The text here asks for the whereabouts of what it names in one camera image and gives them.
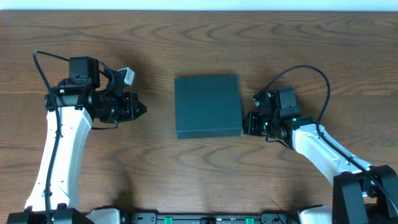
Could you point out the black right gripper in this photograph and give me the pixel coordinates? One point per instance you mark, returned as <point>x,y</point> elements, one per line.
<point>249,123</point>

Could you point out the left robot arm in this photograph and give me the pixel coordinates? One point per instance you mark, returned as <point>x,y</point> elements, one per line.
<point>91,91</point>

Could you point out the black gift box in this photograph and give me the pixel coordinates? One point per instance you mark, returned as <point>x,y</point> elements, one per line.
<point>208,107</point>

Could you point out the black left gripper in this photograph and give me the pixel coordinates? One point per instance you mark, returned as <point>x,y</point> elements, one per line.
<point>129,106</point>

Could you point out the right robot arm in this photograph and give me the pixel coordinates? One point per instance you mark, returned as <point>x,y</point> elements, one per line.
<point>362,192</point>

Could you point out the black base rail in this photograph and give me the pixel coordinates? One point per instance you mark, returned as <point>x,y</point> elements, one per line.
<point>263,218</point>

